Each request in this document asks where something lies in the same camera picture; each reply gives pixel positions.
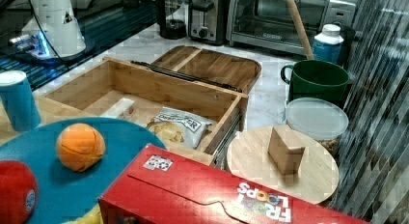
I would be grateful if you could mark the white butter stick box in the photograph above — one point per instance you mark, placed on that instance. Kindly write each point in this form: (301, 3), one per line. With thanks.
(123, 109)

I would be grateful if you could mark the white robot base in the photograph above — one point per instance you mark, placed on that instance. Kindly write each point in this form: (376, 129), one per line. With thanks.
(52, 33)

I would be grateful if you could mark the wooden drawer box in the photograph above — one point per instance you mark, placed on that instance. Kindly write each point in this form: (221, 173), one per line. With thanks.
(95, 90)

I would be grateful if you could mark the white chips bag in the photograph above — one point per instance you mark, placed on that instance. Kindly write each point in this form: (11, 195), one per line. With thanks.
(179, 126)

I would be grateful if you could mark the wooden cutting board tray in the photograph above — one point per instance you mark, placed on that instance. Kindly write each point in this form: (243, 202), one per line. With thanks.
(239, 73)

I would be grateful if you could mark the ceramic jar wooden lid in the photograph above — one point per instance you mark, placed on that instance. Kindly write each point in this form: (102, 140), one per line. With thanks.
(285, 160)

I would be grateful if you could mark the red Froot Loops box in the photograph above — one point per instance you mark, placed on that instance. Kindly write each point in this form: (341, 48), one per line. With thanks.
(159, 187)

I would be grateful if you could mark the silver toaster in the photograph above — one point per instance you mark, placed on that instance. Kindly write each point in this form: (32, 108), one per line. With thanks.
(207, 21)

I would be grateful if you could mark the black French press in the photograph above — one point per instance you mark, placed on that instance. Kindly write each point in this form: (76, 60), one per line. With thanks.
(172, 18)

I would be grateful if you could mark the silver toaster oven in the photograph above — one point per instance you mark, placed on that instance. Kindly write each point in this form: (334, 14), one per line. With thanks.
(268, 23)

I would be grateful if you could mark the clear jar with nuts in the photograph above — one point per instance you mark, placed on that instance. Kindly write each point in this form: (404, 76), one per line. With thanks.
(320, 119)

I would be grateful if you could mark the green mug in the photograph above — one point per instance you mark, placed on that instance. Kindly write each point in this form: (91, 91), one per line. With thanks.
(315, 79)

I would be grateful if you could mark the orange toy fruit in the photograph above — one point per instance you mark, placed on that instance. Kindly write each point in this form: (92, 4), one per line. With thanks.
(80, 146)

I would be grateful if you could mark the white and blue bottle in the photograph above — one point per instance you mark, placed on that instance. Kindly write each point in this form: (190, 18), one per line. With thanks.
(327, 44)

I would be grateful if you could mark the wooden rolling pin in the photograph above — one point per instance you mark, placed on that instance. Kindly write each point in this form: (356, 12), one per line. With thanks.
(298, 24)

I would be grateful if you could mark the yellow toy banana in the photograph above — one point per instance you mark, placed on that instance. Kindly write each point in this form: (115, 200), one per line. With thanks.
(91, 217)

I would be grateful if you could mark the teal plate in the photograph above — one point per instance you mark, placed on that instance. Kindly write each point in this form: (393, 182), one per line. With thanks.
(64, 194)

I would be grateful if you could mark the blue cylindrical can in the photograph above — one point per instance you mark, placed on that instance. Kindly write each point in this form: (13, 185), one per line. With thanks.
(18, 100)

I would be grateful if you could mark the red toy apple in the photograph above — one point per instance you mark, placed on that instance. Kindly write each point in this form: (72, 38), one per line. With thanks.
(18, 192)

